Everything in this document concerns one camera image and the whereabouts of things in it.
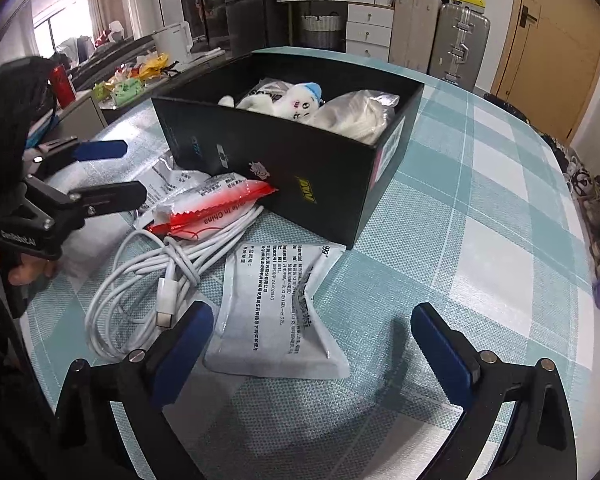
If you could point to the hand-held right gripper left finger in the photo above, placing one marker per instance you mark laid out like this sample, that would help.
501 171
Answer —
185 360

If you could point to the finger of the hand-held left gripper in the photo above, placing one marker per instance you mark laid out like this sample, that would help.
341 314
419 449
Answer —
102 150
125 195

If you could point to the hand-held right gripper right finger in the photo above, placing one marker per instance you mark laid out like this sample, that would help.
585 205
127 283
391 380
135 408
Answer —
440 355

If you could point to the red white snack packet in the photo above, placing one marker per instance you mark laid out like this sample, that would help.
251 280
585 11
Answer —
205 205

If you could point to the clear printed plastic bag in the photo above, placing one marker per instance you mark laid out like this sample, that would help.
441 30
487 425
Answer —
265 90

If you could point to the black cardboard box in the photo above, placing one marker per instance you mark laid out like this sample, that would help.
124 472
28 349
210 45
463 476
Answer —
300 170

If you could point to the white plush toy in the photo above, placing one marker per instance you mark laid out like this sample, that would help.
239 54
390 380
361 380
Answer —
295 102

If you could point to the person's left hand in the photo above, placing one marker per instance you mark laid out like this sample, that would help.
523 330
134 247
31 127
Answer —
27 272

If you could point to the blue packet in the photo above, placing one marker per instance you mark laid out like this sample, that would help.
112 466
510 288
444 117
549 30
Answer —
42 130

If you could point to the grey side cabinet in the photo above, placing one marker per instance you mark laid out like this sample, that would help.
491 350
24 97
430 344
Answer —
82 112

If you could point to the white printed pouch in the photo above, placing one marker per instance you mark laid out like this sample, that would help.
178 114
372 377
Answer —
177 180
275 320

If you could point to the green snack pack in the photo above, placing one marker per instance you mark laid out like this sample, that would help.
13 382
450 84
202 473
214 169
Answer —
122 91

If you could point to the red bottle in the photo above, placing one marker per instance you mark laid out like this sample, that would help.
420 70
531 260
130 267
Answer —
62 87

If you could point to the black open suitcase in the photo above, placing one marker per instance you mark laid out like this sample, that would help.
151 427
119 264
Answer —
110 60

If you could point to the yellow plastic bag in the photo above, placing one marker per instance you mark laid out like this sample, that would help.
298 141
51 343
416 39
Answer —
155 65

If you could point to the white electric kettle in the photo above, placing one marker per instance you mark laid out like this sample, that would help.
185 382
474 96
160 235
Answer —
172 42

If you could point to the brown curtain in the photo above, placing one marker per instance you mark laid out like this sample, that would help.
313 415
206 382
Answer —
105 12

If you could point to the dark glass cabinet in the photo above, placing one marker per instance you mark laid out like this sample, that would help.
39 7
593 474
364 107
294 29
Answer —
195 5

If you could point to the grey refrigerator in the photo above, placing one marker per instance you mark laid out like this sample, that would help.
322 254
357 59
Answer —
245 10

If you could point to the pile of shoes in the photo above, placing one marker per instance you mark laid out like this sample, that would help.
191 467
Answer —
567 165

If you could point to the woven storage basket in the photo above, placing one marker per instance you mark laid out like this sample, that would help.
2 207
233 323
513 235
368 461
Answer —
321 32

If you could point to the black doormat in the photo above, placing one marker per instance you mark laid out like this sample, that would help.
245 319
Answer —
505 107

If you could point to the white desk with drawers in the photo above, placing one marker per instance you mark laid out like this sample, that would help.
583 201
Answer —
367 30

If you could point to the silver suitcase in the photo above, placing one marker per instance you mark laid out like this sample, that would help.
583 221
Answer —
460 45

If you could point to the wooden door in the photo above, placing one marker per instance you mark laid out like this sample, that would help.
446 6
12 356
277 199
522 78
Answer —
545 60

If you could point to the beige suitcase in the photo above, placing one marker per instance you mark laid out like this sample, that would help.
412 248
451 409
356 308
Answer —
415 30

